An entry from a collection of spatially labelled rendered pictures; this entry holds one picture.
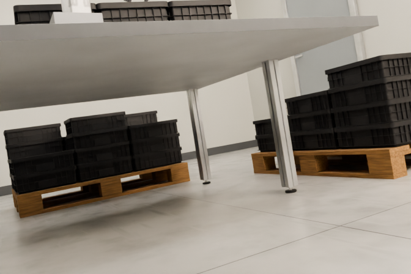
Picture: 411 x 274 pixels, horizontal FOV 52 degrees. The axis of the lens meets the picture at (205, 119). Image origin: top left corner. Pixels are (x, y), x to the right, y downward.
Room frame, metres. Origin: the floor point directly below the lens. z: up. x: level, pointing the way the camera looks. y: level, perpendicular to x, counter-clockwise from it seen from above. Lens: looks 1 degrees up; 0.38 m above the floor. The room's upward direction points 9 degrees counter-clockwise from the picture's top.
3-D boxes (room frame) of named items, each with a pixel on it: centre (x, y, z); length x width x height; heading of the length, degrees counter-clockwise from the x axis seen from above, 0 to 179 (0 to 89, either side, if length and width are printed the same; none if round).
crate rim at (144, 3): (1.88, 0.29, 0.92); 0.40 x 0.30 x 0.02; 23
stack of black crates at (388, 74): (2.27, -0.92, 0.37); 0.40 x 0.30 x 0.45; 27
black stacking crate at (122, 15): (1.88, 0.29, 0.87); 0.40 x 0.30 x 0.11; 23
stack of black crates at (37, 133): (3.29, 1.35, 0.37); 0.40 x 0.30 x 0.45; 117
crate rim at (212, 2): (2.00, 0.01, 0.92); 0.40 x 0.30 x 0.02; 23
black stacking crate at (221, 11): (2.00, 0.01, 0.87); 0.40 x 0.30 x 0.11; 23
